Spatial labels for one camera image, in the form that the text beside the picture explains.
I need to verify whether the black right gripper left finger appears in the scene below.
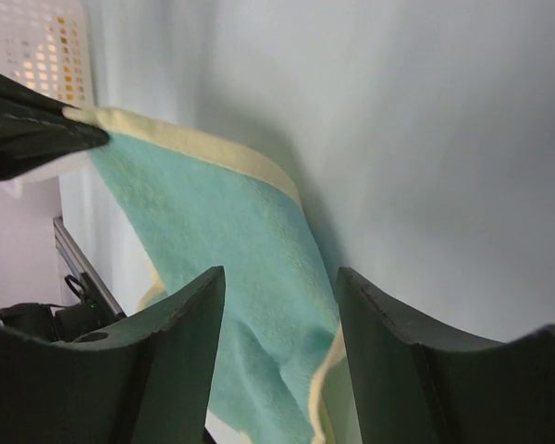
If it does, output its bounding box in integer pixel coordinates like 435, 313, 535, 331
0, 266, 225, 443

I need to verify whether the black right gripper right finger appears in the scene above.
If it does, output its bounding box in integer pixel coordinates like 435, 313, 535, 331
336, 267, 555, 443

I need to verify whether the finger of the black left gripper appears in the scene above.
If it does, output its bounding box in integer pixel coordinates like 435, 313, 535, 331
0, 74, 109, 182

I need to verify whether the green towel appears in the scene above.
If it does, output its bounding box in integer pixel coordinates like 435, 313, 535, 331
64, 107, 345, 443

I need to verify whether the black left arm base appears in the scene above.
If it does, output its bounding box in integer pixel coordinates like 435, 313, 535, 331
0, 272, 126, 342

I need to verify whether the white perforated plastic basket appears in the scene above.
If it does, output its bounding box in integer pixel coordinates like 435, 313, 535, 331
0, 0, 93, 184

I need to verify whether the aluminium front frame rail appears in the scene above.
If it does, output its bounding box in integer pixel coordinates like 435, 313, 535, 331
53, 216, 126, 323

